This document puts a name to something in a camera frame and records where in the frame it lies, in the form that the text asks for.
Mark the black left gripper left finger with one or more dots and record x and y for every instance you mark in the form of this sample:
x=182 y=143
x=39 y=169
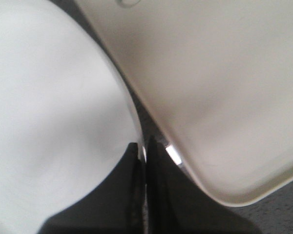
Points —
x=113 y=207

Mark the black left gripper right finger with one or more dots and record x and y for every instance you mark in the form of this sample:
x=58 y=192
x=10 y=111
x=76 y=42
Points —
x=177 y=206

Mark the white round plate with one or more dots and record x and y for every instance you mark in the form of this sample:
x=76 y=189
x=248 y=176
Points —
x=66 y=115

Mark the cream rabbit serving tray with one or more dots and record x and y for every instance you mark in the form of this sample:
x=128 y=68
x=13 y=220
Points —
x=217 y=78

